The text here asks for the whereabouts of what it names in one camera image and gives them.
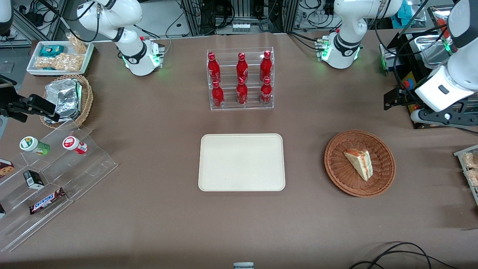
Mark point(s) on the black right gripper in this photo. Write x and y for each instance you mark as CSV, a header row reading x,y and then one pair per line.
x,y
8,103

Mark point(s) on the triangular sandwich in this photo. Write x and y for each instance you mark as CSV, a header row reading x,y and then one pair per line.
x,y
360,162

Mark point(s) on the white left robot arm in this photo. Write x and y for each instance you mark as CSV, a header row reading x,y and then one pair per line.
x,y
345,45

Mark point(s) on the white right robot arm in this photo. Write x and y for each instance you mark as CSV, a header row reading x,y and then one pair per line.
x,y
130,52

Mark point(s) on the light wicker basket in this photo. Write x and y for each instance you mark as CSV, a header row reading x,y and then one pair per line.
x,y
87,99

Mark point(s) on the white rectangular snack tray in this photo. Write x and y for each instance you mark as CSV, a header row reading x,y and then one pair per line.
x,y
89,56

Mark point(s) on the brown wicker basket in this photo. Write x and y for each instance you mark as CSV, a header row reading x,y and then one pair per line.
x,y
340,168

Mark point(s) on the cream plastic tray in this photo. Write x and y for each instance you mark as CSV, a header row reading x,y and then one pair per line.
x,y
241,162

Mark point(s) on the aluminium foil container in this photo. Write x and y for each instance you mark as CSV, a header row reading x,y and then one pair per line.
x,y
63,99

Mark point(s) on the green lidded cup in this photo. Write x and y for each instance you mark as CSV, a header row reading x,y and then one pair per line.
x,y
30,144

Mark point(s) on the large clear nut bag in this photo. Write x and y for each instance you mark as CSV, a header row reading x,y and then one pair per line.
x,y
59,62

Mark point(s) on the red lidded cup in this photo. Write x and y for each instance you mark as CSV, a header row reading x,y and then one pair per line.
x,y
71,143

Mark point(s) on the teal snack packet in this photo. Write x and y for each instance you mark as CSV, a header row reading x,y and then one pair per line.
x,y
51,50

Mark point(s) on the black food warmer appliance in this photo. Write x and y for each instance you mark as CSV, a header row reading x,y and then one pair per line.
x,y
429,48

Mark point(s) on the small clear nut bag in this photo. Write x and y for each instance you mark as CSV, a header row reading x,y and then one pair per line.
x,y
77,45

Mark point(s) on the brown cookie box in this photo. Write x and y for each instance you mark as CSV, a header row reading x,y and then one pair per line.
x,y
5,168

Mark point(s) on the small black box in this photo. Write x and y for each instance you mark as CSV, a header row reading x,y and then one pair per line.
x,y
33,179

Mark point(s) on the clear acrylic stepped stand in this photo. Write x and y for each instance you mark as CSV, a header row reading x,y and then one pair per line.
x,y
93,164

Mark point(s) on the clear snack bag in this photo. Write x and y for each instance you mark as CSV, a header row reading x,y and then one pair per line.
x,y
473,178
471,160

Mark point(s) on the Snickers chocolate bar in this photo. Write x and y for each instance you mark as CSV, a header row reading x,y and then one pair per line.
x,y
46,201

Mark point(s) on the red cola bottle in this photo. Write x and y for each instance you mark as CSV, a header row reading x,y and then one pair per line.
x,y
266,91
265,64
213,65
242,92
242,66
217,94

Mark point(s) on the clear acrylic bottle rack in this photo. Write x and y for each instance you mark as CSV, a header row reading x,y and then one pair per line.
x,y
231,74

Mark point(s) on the white power strip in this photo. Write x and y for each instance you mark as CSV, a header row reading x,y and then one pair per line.
x,y
241,27

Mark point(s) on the aluminium equipment rack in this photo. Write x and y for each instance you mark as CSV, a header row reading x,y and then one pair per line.
x,y
194,15

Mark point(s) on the grey device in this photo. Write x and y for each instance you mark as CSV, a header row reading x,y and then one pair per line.
x,y
243,266

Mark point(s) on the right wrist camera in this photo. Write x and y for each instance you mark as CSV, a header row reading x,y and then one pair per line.
x,y
15,116

